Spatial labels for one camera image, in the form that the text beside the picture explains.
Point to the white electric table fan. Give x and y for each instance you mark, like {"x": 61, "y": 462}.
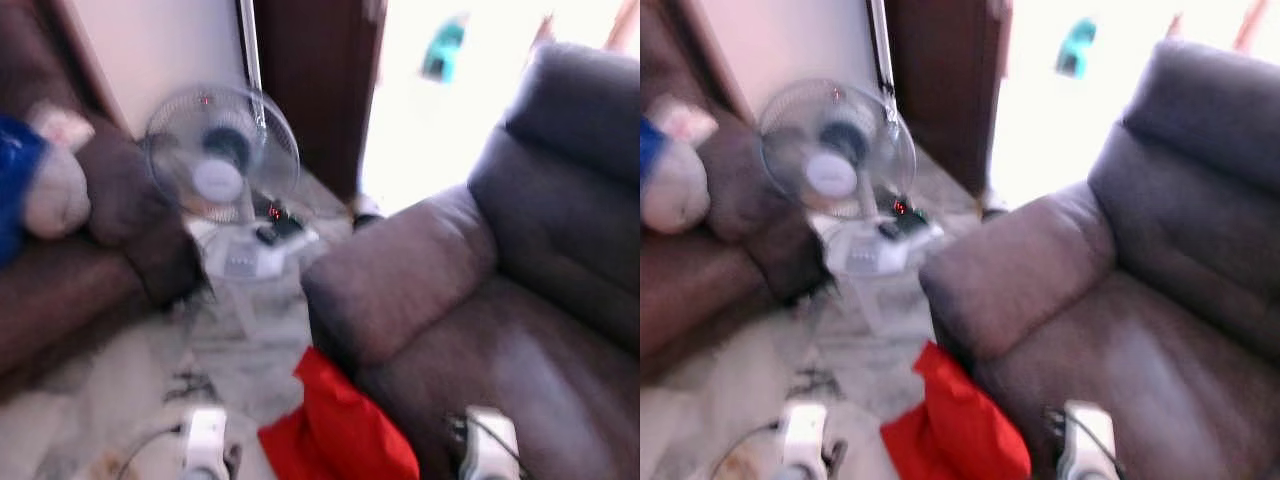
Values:
{"x": 218, "y": 180}
{"x": 833, "y": 175}

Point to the pink white patterned cloth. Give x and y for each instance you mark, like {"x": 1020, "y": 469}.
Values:
{"x": 65, "y": 125}
{"x": 690, "y": 120}

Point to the blue fabric bag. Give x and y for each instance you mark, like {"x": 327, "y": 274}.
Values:
{"x": 15, "y": 180}
{"x": 650, "y": 150}

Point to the green plastic stool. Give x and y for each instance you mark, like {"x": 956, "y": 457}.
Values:
{"x": 444, "y": 48}
{"x": 1076, "y": 48}

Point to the small white table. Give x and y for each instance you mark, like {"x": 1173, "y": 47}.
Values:
{"x": 250, "y": 300}
{"x": 865, "y": 295}

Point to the beige long pillow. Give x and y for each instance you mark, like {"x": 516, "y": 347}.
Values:
{"x": 60, "y": 195}
{"x": 675, "y": 190}

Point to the dark wooden door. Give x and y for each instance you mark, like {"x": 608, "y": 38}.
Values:
{"x": 320, "y": 90}
{"x": 945, "y": 90}

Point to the black electronic device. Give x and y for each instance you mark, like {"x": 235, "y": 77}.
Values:
{"x": 903, "y": 220}
{"x": 278, "y": 225}

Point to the grey-brown fabric armchair sofa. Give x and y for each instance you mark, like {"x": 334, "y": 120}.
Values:
{"x": 520, "y": 330}
{"x": 1150, "y": 340}

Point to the small pale rounded object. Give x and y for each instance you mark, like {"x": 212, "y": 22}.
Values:
{"x": 994, "y": 205}
{"x": 366, "y": 210}

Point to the dark brown fabric sofa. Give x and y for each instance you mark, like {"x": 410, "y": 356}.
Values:
{"x": 60, "y": 300}
{"x": 690, "y": 290}

